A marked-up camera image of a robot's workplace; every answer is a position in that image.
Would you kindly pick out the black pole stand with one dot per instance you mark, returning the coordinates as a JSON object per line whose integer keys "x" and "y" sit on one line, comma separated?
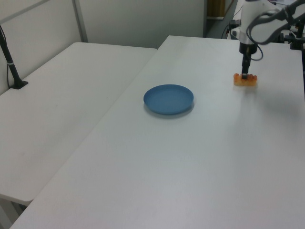
{"x": 10, "y": 64}

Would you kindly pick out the blue round plate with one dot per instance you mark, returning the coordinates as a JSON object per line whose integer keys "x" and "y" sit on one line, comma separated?
{"x": 168, "y": 100}

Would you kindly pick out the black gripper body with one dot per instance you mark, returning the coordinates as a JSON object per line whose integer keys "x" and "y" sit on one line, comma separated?
{"x": 246, "y": 49}

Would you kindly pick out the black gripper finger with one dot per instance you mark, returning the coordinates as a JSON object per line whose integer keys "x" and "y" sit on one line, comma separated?
{"x": 246, "y": 66}

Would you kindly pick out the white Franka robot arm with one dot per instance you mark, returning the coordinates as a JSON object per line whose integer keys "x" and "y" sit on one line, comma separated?
{"x": 250, "y": 14}

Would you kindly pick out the grey metal partition post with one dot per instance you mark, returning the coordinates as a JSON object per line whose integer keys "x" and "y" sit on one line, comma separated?
{"x": 80, "y": 21}

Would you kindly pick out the white side table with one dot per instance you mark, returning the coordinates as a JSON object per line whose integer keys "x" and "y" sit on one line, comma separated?
{"x": 59, "y": 107}

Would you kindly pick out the orange toy bread loaf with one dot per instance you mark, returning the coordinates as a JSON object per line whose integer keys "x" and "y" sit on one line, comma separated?
{"x": 252, "y": 81}

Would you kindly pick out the black clamp mount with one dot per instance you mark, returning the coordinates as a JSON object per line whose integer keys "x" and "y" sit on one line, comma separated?
{"x": 296, "y": 39}

